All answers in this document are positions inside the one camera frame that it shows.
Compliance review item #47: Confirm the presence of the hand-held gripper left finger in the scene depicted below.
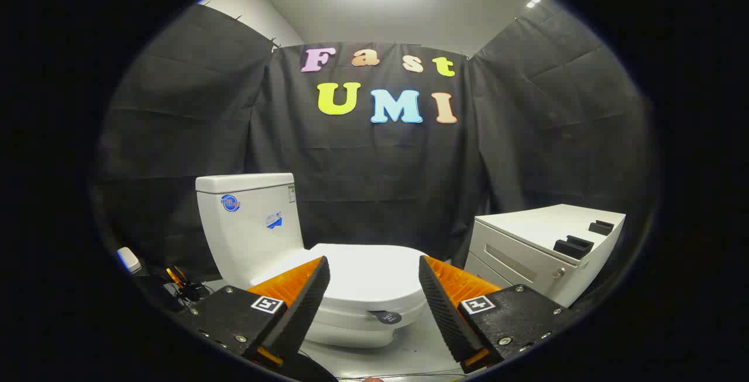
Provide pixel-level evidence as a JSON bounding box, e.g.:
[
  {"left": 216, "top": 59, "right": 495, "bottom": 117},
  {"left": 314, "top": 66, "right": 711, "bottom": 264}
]
[{"left": 170, "top": 255, "right": 331, "bottom": 371}]

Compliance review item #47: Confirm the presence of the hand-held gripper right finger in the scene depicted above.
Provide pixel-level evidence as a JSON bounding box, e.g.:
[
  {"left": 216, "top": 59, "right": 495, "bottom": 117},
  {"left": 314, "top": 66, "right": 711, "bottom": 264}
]
[{"left": 418, "top": 254, "right": 580, "bottom": 374}]

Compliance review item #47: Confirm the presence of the white toilet lid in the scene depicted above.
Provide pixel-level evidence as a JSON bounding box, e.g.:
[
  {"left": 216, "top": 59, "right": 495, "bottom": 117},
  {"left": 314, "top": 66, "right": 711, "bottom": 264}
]
[{"left": 252, "top": 243, "right": 431, "bottom": 315}]

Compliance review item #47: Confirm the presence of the white toilet seat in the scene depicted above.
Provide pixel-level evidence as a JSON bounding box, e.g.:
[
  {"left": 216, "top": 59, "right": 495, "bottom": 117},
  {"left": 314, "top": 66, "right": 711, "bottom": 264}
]
[{"left": 313, "top": 293, "right": 428, "bottom": 332}]

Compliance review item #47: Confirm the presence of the white ceramic toilet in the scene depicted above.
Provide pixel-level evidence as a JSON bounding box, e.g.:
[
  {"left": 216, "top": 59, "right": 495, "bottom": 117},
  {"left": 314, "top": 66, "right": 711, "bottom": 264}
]
[{"left": 195, "top": 173, "right": 431, "bottom": 349}]

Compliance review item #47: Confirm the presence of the white drawer cabinet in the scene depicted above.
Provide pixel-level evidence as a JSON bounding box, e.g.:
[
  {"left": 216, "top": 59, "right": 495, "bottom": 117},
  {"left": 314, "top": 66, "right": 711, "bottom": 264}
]
[{"left": 464, "top": 204, "right": 627, "bottom": 308}]

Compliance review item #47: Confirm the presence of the orange and black tool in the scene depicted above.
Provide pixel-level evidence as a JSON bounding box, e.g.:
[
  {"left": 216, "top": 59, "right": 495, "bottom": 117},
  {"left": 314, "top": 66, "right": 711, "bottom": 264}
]
[{"left": 166, "top": 265, "right": 202, "bottom": 302}]

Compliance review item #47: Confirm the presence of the white ceramic tank cover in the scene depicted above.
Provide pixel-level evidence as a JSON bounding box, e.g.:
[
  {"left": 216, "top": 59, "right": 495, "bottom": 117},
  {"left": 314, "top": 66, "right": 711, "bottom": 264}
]
[{"left": 195, "top": 173, "right": 295, "bottom": 194}]

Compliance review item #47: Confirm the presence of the black backdrop cloth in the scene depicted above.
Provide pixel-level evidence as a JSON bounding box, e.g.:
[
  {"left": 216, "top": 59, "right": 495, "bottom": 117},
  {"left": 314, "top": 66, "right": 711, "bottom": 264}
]
[{"left": 94, "top": 3, "right": 653, "bottom": 280}]

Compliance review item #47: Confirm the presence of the small white device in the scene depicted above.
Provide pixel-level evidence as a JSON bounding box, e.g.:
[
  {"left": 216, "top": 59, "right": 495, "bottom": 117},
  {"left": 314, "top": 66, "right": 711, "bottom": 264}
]
[{"left": 116, "top": 246, "right": 143, "bottom": 274}]

